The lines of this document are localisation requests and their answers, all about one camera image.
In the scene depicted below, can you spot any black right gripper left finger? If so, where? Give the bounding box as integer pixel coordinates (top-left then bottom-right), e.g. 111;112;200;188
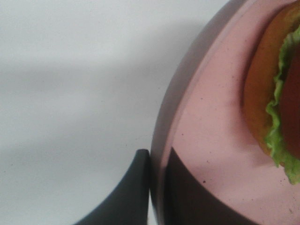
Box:
76;149;150;225

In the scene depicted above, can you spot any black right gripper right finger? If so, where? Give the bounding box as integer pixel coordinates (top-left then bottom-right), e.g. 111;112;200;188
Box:
164;149;255;225

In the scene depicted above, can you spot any pink round plate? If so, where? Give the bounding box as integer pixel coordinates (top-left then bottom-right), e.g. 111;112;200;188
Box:
150;0;300;225

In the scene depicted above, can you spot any burger with lettuce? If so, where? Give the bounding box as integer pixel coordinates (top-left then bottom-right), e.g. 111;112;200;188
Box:
243;0;300;185

